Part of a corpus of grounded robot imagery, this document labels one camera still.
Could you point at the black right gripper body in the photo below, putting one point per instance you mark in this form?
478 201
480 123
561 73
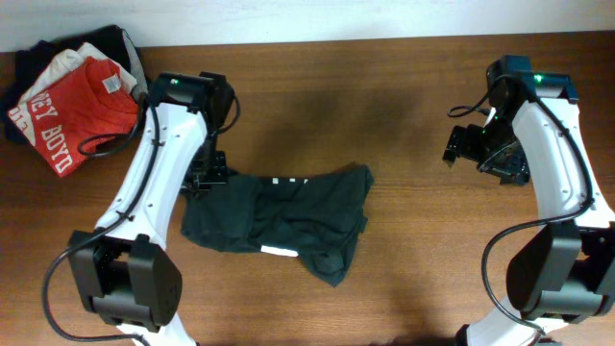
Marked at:
461 144

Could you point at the white grey folded shirt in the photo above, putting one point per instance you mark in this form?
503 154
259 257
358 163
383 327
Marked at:
68 61

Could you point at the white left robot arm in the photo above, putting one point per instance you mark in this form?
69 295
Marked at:
121 269

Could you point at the dark green t-shirt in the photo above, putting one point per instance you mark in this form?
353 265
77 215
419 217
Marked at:
317 219

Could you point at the red printed folded shirt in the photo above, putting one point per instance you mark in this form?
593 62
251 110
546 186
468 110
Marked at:
87 102

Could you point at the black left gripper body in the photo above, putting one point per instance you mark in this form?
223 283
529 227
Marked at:
207 174

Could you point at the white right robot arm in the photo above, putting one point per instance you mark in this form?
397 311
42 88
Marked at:
531 136

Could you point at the black folded garment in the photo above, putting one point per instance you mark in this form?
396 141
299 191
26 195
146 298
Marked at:
112 41

